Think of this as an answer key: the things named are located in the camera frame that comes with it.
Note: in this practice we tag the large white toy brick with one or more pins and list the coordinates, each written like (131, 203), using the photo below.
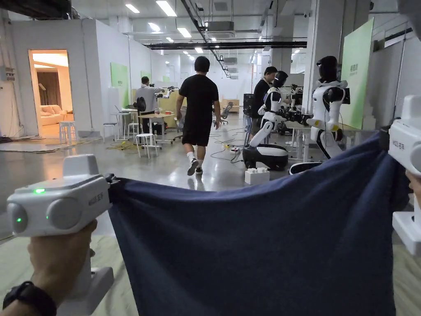
(257, 176)

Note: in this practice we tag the person's left forearm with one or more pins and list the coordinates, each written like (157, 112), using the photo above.
(26, 301)

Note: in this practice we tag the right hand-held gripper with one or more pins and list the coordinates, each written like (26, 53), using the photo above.
(409, 141)

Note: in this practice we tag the dark blue garment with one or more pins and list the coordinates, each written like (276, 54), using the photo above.
(250, 250)

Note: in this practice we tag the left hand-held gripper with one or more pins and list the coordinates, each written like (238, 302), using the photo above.
(65, 204)

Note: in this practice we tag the cream sofa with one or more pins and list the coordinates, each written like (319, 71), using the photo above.
(52, 115)

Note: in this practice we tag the white humanoid robot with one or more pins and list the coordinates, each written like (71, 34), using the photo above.
(269, 131)
(324, 118)

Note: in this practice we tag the person's right hand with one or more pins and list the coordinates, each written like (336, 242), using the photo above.
(416, 186)

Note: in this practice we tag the person's left hand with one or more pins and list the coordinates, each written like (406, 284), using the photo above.
(59, 256)

